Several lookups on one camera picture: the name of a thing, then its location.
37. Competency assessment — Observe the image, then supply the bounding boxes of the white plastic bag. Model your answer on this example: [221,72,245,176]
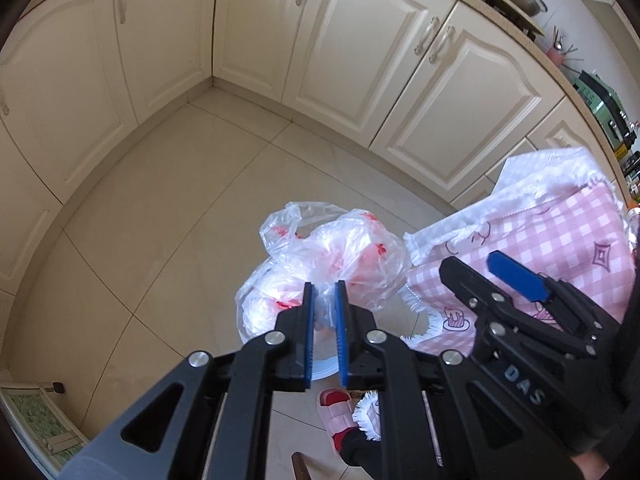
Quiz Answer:
[234,202,411,341]

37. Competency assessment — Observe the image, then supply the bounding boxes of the blue plastic trash bucket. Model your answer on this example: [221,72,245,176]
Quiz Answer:
[242,303,346,380]

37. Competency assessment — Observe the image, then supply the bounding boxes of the pink slipper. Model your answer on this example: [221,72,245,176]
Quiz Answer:
[317,387,358,453]

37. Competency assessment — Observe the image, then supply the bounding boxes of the green electric cooker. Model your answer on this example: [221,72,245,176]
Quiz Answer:
[573,70,637,152]

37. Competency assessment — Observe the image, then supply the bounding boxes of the pink utensil cup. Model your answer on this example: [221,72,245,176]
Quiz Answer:
[546,46,566,67]

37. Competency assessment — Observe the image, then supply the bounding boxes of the lower cream cabinets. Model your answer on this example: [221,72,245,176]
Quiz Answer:
[1,0,622,295]

